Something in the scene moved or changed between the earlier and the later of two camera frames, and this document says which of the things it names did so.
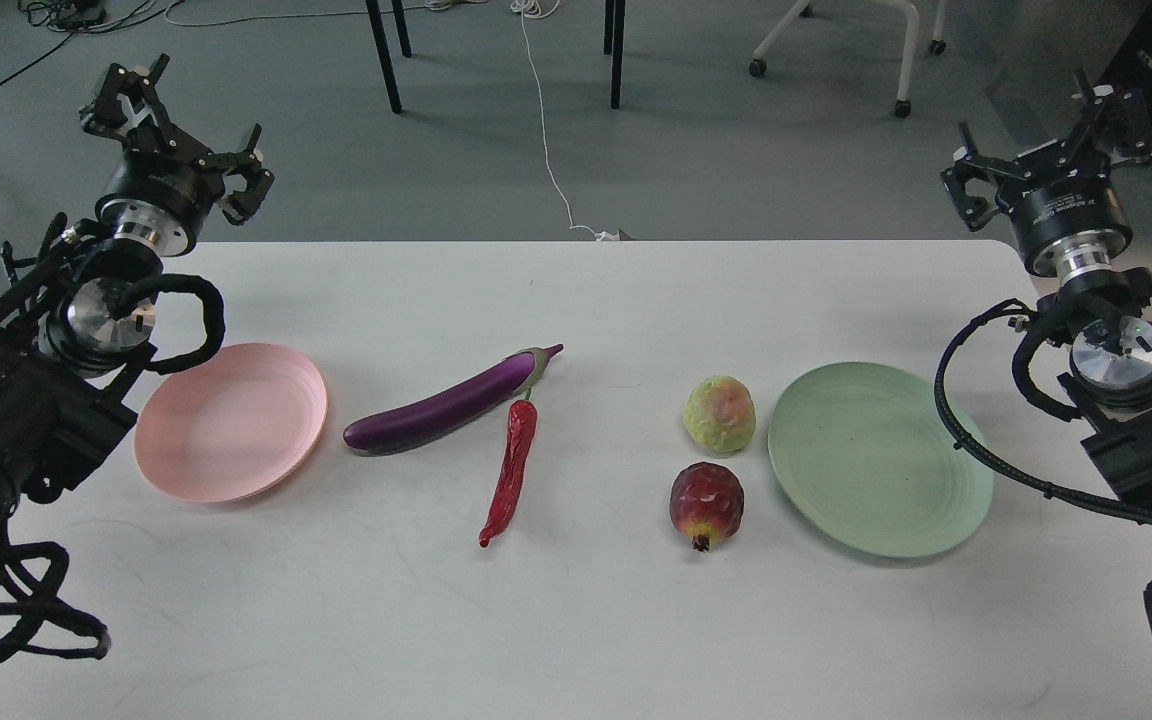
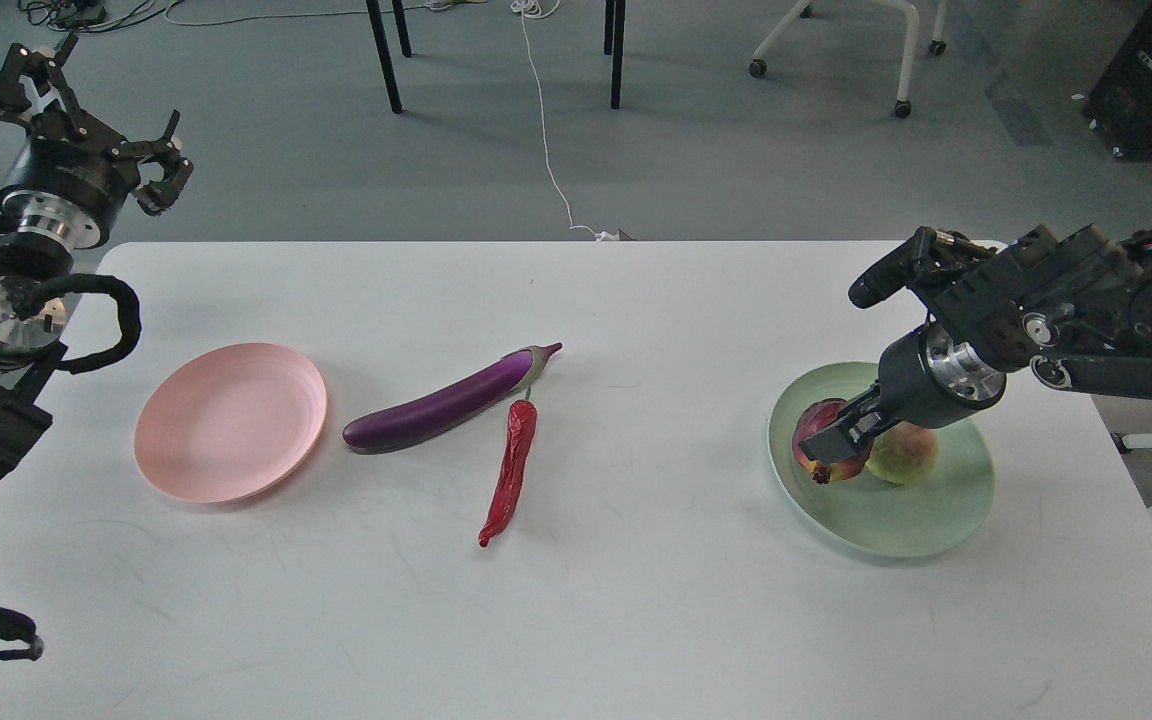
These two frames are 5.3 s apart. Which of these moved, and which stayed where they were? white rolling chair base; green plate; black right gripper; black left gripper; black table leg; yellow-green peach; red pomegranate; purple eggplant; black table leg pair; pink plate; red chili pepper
Moved: black left gripper; yellow-green peach; black right gripper; red pomegranate
Stayed: white rolling chair base; green plate; black table leg; purple eggplant; pink plate; black table leg pair; red chili pepper
